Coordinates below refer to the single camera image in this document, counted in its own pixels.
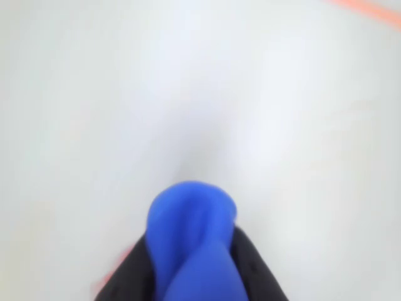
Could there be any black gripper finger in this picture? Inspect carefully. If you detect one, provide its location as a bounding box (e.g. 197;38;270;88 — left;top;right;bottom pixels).
93;234;164;301
232;224;289;301

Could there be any orange tape strip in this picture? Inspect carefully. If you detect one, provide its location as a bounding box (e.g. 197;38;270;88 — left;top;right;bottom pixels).
325;0;401;31

